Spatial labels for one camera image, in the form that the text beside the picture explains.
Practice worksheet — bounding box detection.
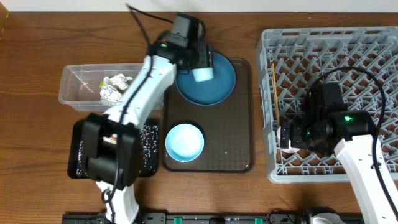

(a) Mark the light blue cup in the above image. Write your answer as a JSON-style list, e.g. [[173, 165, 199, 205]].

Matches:
[[192, 67, 214, 82]]

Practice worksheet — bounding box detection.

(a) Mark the pink cup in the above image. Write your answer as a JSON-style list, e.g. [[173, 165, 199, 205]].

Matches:
[[276, 126, 301, 154]]

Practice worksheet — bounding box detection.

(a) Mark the dark blue plate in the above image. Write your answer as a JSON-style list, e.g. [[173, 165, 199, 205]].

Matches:
[[175, 52, 236, 106]]

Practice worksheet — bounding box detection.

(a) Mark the wooden chopstick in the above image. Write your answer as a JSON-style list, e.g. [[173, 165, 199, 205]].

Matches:
[[271, 63, 279, 125], [274, 93, 280, 126]]

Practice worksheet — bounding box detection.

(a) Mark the white tissue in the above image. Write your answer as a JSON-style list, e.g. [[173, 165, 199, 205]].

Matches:
[[103, 73, 133, 90]]

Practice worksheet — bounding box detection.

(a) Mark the light blue bowl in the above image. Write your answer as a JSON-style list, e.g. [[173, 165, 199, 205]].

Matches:
[[165, 123, 205, 162]]

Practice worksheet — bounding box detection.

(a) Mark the green snack wrapper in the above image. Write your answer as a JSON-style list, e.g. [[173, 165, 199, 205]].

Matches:
[[99, 82, 122, 104]]

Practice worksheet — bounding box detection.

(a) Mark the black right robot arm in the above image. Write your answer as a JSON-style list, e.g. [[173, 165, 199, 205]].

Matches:
[[278, 110, 397, 223]]

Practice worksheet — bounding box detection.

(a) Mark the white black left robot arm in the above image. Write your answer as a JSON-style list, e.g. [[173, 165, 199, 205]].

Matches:
[[67, 41, 213, 223]]

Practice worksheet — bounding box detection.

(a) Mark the grey dishwasher rack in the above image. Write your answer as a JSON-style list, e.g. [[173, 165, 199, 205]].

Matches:
[[256, 27, 397, 184]]

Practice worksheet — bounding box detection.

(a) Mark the clear plastic waste bin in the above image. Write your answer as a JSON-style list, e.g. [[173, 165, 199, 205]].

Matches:
[[58, 63, 165, 112]]

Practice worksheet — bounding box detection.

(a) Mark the dark brown serving tray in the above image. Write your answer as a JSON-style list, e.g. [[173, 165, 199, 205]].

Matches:
[[162, 58, 255, 173]]

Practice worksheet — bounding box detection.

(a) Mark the pile of white rice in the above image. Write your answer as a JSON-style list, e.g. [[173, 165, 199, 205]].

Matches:
[[76, 124, 159, 177]]

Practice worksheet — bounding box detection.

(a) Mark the black tray with rice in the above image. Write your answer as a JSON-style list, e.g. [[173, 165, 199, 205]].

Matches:
[[67, 118, 160, 180]]

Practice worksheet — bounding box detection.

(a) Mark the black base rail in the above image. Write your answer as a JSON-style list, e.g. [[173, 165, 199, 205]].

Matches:
[[61, 208, 364, 224]]

